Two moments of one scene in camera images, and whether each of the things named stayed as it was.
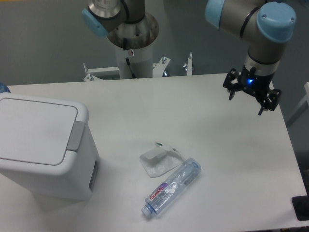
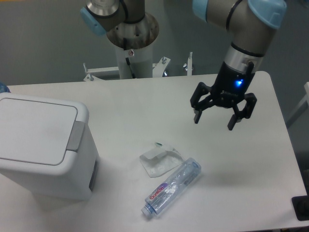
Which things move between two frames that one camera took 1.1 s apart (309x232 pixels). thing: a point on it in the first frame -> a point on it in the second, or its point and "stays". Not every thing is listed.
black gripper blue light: x=255 y=86 -> x=230 y=84
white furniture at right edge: x=301 y=109 stays
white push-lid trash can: x=46 y=147 stays
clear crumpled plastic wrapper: x=160 y=160 stays
